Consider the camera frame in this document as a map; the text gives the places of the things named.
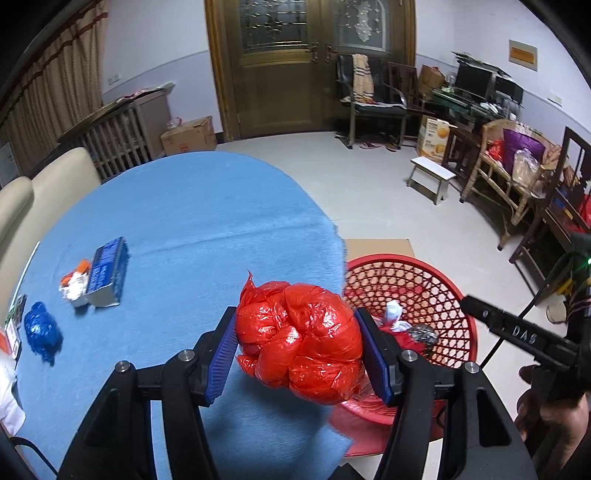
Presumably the white barcode card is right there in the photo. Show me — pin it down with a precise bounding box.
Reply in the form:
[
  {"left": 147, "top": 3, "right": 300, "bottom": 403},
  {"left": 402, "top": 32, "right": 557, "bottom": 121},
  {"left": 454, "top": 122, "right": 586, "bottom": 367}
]
[{"left": 7, "top": 320, "right": 23, "bottom": 361}]

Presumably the black computer monitor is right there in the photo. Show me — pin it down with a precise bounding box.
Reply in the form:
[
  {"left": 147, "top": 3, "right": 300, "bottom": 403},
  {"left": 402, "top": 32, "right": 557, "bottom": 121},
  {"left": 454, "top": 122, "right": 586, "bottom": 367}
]
[
  {"left": 455, "top": 62, "right": 495, "bottom": 100},
  {"left": 494, "top": 76, "right": 525, "bottom": 104}
]

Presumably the white tissue wad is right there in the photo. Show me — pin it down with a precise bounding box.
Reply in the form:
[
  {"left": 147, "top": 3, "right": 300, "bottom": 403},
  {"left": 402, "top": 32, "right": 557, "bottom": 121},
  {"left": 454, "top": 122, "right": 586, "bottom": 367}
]
[{"left": 382, "top": 300, "right": 409, "bottom": 330}]

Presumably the radiator cover cabinet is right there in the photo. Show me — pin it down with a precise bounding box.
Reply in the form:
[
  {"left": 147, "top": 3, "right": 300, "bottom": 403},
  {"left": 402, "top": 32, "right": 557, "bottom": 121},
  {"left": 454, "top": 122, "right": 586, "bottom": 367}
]
[{"left": 58, "top": 83, "right": 176, "bottom": 182}]

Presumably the person's right hand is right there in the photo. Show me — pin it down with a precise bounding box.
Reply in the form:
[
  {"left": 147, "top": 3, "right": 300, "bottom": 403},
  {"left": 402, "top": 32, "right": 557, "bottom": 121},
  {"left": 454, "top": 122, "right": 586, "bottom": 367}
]
[{"left": 515, "top": 367, "right": 591, "bottom": 462}]

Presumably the open cardboard box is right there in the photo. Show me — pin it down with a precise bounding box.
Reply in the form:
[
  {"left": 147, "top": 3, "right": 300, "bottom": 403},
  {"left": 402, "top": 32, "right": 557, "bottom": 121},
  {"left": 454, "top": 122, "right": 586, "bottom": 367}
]
[{"left": 418, "top": 65, "right": 446, "bottom": 95}]

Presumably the beige striped curtain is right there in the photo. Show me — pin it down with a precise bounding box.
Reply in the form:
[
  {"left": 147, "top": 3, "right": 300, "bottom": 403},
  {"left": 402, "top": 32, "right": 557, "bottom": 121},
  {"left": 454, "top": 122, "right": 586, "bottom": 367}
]
[{"left": 0, "top": 0, "right": 108, "bottom": 153}]

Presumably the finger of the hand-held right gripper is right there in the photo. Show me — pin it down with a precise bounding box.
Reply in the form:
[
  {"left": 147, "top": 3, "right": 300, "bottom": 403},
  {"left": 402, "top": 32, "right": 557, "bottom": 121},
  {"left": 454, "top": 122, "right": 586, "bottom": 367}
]
[{"left": 462, "top": 295, "right": 578, "bottom": 365}]

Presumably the orange white crumpled wrapper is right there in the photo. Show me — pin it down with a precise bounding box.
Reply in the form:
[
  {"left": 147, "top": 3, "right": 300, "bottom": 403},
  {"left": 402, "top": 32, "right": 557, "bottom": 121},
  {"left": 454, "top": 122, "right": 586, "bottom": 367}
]
[{"left": 59, "top": 273, "right": 89, "bottom": 308}]

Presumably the dark plastic packet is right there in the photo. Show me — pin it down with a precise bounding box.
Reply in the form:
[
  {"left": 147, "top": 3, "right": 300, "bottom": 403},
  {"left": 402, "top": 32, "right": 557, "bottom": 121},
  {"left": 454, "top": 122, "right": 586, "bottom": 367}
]
[{"left": 8, "top": 294, "right": 26, "bottom": 326}]

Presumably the purple cushion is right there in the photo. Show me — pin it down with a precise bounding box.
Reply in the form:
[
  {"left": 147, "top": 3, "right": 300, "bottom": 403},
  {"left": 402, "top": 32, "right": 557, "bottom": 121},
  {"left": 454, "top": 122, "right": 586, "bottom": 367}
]
[{"left": 502, "top": 128, "right": 546, "bottom": 174}]

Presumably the orange wall sign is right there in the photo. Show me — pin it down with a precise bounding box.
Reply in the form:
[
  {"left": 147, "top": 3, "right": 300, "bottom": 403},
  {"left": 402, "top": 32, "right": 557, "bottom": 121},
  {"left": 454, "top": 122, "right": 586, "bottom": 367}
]
[{"left": 509, "top": 39, "right": 539, "bottom": 71}]

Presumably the blue printed box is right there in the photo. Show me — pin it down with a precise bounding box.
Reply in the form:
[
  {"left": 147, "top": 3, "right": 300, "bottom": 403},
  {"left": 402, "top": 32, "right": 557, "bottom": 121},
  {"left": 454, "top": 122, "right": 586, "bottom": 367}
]
[{"left": 87, "top": 237, "right": 129, "bottom": 308}]

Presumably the red plastic basket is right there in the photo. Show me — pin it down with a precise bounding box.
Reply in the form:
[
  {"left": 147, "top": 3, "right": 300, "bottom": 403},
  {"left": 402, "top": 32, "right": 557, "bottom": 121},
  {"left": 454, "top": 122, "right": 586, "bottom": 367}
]
[{"left": 329, "top": 253, "right": 478, "bottom": 428}]

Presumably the brown cardboard box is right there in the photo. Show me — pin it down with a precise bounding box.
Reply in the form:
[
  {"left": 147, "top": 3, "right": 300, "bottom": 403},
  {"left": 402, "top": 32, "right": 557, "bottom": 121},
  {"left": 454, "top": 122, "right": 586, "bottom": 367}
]
[{"left": 161, "top": 116, "right": 217, "bottom": 157}]

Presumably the dark wooden chair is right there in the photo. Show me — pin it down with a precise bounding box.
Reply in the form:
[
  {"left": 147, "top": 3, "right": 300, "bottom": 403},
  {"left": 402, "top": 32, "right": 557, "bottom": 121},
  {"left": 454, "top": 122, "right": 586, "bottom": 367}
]
[{"left": 508, "top": 126, "right": 591, "bottom": 282}]

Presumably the wicker armchair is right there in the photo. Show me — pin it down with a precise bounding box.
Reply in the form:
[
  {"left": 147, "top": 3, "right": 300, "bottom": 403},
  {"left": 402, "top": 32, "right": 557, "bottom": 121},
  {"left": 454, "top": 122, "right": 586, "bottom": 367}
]
[{"left": 461, "top": 119, "right": 561, "bottom": 250}]

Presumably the wooden double door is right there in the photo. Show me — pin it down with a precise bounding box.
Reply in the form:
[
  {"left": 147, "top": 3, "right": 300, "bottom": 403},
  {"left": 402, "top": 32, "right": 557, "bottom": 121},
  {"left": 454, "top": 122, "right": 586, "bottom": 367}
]
[{"left": 205, "top": 0, "right": 416, "bottom": 141}]

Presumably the yellow printed carton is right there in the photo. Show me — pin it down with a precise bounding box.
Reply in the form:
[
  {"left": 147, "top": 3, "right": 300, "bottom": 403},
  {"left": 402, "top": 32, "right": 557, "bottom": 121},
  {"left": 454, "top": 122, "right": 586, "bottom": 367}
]
[{"left": 417, "top": 116, "right": 451, "bottom": 160}]

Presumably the small white stool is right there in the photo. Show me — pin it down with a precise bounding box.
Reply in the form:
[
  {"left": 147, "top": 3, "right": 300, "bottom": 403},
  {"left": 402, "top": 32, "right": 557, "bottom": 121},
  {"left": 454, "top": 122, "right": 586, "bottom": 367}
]
[{"left": 406, "top": 156, "right": 455, "bottom": 205}]

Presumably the clear plastic bag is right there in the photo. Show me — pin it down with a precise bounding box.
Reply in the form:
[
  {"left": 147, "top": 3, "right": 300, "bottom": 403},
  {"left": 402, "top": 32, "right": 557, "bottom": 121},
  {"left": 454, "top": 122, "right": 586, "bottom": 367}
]
[{"left": 512, "top": 148, "right": 541, "bottom": 195}]

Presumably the unrolled white tissue paper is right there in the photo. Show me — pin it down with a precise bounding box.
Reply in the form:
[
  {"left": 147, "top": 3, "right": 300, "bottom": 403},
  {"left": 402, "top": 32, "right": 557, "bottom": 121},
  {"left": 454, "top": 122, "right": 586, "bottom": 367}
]
[{"left": 0, "top": 353, "right": 26, "bottom": 437}]

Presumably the thin white stick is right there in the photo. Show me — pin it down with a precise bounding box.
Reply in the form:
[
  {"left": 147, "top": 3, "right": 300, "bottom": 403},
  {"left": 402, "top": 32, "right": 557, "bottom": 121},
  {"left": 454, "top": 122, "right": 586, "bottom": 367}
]
[{"left": 16, "top": 241, "right": 42, "bottom": 305}]

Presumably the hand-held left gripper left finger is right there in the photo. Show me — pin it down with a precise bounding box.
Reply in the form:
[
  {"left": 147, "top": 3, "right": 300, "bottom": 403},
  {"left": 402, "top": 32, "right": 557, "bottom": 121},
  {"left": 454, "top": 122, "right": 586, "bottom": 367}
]
[{"left": 58, "top": 305, "right": 238, "bottom": 480}]

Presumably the dark wooden armchair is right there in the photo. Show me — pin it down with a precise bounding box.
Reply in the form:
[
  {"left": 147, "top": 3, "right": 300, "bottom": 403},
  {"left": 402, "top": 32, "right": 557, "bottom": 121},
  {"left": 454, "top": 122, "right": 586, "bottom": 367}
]
[{"left": 387, "top": 61, "right": 435, "bottom": 116}]

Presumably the glass computer desk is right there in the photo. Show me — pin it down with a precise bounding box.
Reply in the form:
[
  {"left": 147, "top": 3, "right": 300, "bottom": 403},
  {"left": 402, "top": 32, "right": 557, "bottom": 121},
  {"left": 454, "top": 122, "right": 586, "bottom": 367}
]
[{"left": 431, "top": 88, "right": 518, "bottom": 134}]

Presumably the plaid scarf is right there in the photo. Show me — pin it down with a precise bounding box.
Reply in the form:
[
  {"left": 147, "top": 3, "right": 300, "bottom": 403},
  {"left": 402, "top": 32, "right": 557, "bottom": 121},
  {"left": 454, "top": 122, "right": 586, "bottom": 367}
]
[{"left": 352, "top": 54, "right": 375, "bottom": 103}]

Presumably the beige leather chair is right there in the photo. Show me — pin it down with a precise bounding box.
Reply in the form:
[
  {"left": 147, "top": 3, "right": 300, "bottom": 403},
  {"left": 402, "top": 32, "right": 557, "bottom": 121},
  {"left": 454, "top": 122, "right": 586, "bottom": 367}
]
[
  {"left": 31, "top": 147, "right": 102, "bottom": 250},
  {"left": 0, "top": 178, "right": 37, "bottom": 319}
]

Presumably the small orange wrapper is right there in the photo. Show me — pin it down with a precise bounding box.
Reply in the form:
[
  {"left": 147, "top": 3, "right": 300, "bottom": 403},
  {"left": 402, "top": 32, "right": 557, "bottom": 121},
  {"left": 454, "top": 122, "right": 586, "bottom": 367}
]
[{"left": 62, "top": 260, "right": 91, "bottom": 284}]

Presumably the crumpled blue plastic bag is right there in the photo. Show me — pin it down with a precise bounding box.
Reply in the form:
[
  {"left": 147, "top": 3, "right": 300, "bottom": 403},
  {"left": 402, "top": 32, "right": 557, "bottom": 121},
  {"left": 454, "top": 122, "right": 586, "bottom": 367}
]
[{"left": 24, "top": 301, "right": 64, "bottom": 366}]

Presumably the red plastic bag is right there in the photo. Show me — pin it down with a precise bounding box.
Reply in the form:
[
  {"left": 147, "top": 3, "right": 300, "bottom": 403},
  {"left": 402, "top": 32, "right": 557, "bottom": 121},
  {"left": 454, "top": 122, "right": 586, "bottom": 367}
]
[{"left": 235, "top": 271, "right": 365, "bottom": 407}]

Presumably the black metal frame chair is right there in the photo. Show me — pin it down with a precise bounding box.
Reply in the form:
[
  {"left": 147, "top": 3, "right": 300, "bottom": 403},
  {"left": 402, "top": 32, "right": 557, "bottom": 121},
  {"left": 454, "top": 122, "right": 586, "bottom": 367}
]
[{"left": 336, "top": 54, "right": 409, "bottom": 148}]

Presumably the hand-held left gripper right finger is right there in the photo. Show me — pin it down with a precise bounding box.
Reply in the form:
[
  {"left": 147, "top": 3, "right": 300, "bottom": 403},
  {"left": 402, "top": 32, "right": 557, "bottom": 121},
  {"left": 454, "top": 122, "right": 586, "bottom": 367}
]
[{"left": 355, "top": 307, "right": 539, "bottom": 480}]

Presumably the black cable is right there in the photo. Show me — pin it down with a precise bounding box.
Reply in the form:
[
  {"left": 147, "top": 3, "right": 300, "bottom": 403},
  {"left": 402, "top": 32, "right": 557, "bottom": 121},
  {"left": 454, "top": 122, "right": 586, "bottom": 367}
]
[{"left": 480, "top": 253, "right": 575, "bottom": 367}]

